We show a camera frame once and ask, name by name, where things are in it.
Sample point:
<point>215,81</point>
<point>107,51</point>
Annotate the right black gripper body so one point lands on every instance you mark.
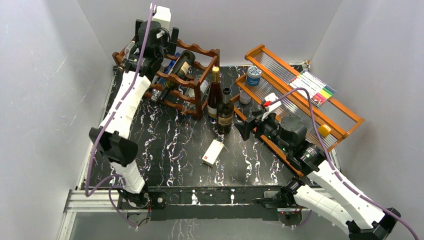
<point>268,128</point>

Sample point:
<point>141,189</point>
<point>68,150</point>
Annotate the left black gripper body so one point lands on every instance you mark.
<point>167,47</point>

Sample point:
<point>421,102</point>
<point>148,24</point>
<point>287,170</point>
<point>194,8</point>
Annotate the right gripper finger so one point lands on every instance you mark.
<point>244,128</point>
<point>258,114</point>

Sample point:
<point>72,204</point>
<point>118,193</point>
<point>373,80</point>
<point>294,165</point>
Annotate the green wine bottle brown label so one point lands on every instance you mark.
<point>225,112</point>

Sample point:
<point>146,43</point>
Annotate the dark red wine bottle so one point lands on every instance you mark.
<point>215,94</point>

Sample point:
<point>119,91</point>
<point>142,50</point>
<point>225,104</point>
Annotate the clear bottle gold label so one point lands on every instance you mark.
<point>129,51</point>

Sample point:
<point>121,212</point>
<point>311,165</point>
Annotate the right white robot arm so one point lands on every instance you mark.
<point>358,219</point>

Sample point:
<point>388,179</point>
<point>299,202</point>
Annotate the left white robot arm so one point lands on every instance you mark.
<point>111,137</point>

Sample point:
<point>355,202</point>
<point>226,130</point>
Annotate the dark bottle cream label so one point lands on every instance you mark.
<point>180,69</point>

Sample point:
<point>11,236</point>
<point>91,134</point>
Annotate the blue patterned bottle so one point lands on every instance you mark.
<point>167,69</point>

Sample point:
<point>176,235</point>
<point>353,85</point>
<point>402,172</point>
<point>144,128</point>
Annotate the brown wooden wine rack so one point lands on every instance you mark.
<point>185,82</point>

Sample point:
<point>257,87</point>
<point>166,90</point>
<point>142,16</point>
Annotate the clear bottle white label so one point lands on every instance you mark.
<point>204,87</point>

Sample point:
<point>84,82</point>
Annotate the small grey capped jar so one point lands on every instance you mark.
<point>244,97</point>

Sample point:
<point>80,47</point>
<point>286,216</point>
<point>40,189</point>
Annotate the orange tiered display shelf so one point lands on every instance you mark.
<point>275,78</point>

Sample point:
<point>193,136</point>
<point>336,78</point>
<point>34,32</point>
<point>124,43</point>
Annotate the white rectangular box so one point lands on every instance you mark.
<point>212,153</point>

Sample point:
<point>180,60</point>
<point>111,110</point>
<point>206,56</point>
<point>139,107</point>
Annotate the blue lidded jar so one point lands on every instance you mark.
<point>253,75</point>

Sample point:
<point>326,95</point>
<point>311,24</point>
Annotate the pack of coloured markers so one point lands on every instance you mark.
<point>319,91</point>

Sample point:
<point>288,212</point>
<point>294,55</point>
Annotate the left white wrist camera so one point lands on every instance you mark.
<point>163,16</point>

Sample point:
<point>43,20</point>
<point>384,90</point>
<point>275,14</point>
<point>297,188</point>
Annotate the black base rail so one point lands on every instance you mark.
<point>214,202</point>

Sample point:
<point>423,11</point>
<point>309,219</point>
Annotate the aluminium frame rail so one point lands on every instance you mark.
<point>104,201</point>

